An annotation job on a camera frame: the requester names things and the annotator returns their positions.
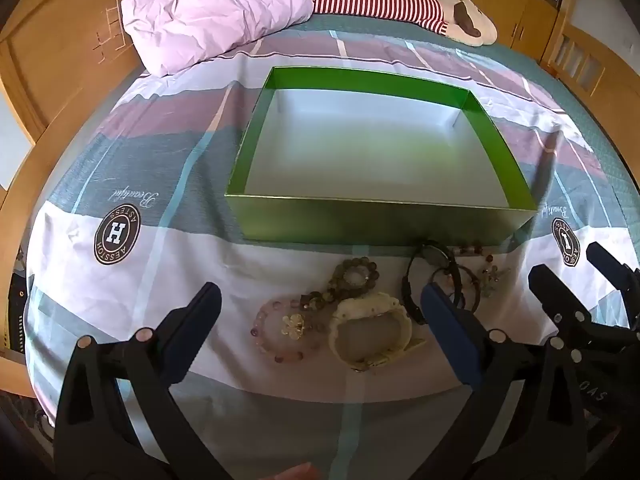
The yellow flower brooch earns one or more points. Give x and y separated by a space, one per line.
292 325

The thin metal bangle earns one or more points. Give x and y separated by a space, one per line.
477 287

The printed bed sheet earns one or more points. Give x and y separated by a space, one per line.
150 285

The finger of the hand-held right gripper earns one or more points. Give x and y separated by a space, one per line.
607 265
547 290

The wooden cabinet with scribbles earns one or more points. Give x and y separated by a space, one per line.
55 60

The person's left hand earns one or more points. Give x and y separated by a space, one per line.
295 473

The green cardboard box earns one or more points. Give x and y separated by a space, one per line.
380 220

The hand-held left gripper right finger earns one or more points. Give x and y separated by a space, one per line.
450 327

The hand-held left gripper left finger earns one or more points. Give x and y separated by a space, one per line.
200 312

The wooden lattice panel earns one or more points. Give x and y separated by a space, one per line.
570 50

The black wrist watch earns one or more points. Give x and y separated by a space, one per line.
435 255

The cream wristwatch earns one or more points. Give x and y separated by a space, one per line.
350 310

